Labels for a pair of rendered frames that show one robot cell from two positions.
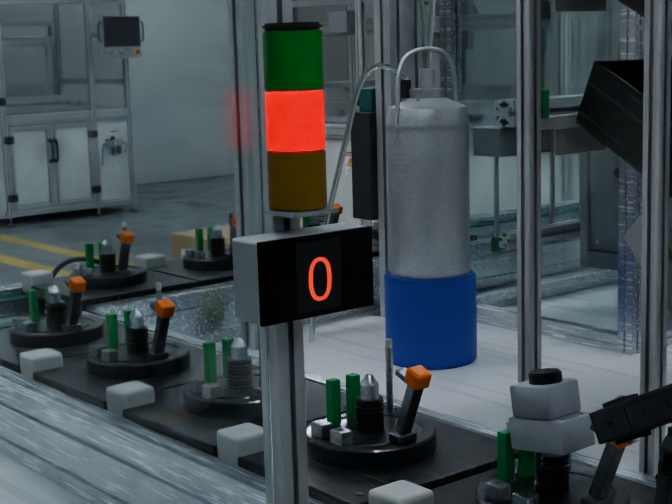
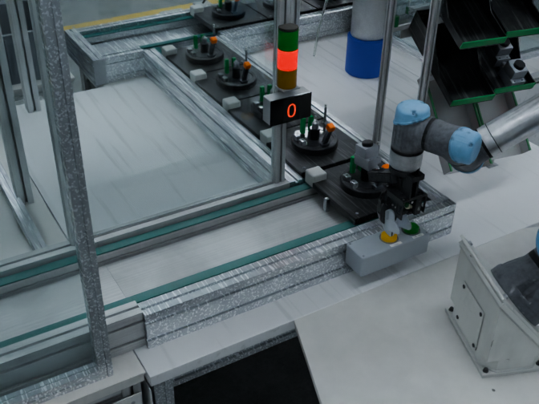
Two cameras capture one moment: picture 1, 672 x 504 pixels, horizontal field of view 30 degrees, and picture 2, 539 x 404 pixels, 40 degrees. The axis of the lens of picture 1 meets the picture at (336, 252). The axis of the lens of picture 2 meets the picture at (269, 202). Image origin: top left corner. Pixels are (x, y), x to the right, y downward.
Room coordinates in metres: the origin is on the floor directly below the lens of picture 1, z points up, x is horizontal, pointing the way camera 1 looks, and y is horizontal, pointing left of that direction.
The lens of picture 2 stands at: (-0.64, -0.16, 2.08)
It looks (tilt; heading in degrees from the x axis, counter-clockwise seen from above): 34 degrees down; 8
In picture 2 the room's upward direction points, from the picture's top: 1 degrees clockwise
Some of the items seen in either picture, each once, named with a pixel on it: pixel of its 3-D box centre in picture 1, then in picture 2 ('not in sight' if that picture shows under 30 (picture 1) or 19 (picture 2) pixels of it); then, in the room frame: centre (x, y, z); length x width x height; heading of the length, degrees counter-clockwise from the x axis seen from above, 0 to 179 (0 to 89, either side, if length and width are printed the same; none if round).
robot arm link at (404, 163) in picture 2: not in sight; (407, 157); (0.86, -0.27, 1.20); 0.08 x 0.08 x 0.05
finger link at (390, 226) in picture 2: not in sight; (392, 226); (0.84, -0.26, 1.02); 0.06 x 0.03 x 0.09; 39
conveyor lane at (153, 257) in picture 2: not in sight; (265, 229); (0.92, 0.06, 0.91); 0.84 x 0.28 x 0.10; 129
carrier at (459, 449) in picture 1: (369, 409); (314, 131); (1.29, -0.03, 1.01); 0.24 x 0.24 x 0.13; 39
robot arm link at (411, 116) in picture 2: not in sight; (411, 127); (0.85, -0.28, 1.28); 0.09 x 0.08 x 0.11; 62
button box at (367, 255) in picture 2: not in sight; (387, 247); (0.87, -0.26, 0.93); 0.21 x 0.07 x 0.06; 129
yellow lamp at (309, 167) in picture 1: (297, 179); (286, 76); (1.06, 0.03, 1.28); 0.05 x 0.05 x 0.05
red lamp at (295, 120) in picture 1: (295, 120); (287, 58); (1.06, 0.03, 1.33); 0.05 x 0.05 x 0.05
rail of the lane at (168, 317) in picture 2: not in sight; (310, 262); (0.80, -0.07, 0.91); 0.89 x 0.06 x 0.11; 129
